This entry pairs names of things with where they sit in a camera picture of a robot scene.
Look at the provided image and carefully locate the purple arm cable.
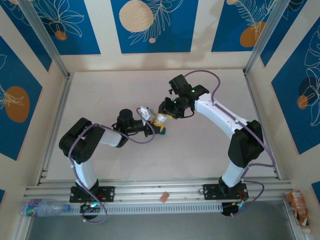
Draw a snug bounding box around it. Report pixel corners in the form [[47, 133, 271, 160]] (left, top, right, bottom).
[[183, 69, 277, 218], [67, 107, 158, 225]]

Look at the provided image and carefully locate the small controller board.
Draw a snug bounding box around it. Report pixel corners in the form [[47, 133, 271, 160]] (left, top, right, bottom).
[[79, 201, 101, 222], [221, 199, 249, 218]]

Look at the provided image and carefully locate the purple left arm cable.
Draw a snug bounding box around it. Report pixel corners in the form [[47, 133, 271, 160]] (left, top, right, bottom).
[[67, 107, 158, 225]]

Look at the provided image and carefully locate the aluminium frame post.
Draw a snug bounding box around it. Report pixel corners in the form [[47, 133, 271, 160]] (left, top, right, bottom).
[[243, 0, 294, 76], [18, 0, 71, 79]]

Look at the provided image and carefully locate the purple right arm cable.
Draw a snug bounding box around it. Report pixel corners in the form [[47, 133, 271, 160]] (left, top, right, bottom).
[[183, 69, 277, 218]]

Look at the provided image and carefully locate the slotted grey cable duct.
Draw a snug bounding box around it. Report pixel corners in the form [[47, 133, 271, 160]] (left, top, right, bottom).
[[66, 202, 224, 216]]

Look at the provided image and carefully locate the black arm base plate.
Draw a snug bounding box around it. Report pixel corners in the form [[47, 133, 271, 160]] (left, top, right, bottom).
[[202, 183, 250, 201], [69, 186, 116, 203]]

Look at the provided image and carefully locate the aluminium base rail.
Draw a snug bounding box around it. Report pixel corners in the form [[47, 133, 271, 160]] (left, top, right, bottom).
[[24, 177, 294, 202]]

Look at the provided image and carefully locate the clear plastic water bottle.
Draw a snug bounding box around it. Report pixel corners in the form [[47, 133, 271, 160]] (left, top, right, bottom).
[[19, 198, 72, 218]]

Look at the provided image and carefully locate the crumpled orange drink carton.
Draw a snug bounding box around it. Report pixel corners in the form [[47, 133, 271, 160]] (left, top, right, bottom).
[[285, 190, 310, 227]]

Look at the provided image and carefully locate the aluminium side rail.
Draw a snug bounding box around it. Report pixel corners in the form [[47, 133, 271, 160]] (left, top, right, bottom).
[[242, 71, 283, 181], [36, 72, 74, 186]]

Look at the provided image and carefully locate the thin black cable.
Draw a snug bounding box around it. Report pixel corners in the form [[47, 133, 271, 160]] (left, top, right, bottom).
[[174, 107, 196, 120]]

